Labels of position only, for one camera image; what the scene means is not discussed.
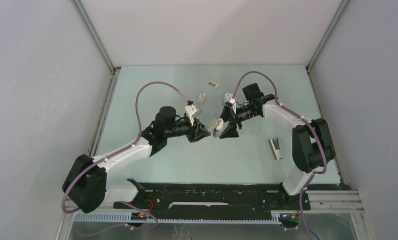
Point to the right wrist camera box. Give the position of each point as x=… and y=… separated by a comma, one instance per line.
x=228, y=100

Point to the beige stapler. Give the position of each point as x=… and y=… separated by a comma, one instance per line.
x=215, y=127

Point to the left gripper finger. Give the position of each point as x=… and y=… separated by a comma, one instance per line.
x=200, y=131
x=192, y=137

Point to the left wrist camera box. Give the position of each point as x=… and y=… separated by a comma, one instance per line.
x=192, y=111

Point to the white cable duct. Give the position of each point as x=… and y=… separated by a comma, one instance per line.
x=126, y=217

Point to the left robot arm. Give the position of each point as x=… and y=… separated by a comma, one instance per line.
x=93, y=181

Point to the small white staple box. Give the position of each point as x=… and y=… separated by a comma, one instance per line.
x=201, y=97

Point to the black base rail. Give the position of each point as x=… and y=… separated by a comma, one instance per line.
x=198, y=201

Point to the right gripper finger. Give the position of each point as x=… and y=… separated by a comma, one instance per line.
x=230, y=131
x=225, y=115

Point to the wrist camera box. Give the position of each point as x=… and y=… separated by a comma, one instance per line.
x=228, y=100
x=192, y=111

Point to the white staple box barcode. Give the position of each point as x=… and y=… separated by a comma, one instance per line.
x=212, y=84

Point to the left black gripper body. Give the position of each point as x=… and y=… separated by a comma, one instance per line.
x=190, y=129

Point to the grey white stapler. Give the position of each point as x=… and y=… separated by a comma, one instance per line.
x=275, y=148

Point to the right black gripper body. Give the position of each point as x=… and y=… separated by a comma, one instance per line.
x=236, y=116

